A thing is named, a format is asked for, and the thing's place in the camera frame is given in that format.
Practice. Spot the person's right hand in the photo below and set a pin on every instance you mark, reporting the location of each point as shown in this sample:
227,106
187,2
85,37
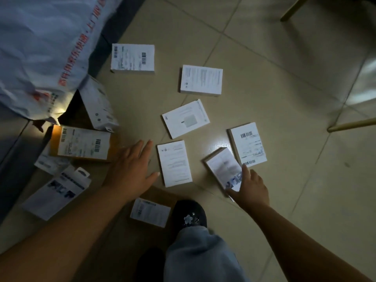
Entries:
254,192

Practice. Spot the person's left hand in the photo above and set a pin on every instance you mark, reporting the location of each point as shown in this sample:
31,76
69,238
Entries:
129,176

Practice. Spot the person's left middle finger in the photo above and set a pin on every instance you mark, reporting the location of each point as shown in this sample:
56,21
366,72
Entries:
138,151

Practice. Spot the person's left thumb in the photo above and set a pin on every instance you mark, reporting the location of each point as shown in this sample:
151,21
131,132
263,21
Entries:
152,179

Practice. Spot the person's right thumb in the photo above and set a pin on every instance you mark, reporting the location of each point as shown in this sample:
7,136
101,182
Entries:
233,192

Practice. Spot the white box with photo print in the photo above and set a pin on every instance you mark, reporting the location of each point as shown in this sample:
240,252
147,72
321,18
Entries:
223,168

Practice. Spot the person's left forearm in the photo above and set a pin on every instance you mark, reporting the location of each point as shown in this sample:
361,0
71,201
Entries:
58,240

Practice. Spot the person's right forearm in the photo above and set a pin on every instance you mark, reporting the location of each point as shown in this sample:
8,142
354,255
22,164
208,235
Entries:
293,246

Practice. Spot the white box with fine text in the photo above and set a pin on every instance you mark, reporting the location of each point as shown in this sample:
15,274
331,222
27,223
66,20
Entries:
201,80
174,163

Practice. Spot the flat brown cardboard box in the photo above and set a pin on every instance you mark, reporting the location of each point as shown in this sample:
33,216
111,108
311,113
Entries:
152,209

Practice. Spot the black shoe with flower charm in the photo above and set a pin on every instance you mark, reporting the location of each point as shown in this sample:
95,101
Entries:
188,215

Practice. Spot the white box with barcode label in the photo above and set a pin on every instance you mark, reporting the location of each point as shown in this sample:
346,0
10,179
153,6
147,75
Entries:
132,58
248,143

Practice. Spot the white box with charger picture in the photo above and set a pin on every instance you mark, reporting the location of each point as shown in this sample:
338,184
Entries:
185,118

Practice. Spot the tall white product box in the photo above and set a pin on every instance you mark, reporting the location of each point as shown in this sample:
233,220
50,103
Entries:
98,104

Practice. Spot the person's blue jeans leg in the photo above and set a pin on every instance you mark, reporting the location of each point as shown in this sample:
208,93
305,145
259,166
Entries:
199,255

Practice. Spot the small white flat packet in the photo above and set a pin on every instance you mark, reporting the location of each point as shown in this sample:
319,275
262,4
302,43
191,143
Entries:
50,162

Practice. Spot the white hang-tab product box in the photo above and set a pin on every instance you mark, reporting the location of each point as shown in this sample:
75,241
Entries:
55,192

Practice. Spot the large white courier bag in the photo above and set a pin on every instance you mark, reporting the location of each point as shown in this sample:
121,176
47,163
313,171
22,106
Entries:
47,52

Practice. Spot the wooden chair leg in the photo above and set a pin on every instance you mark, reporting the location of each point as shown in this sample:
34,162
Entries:
352,125
293,8

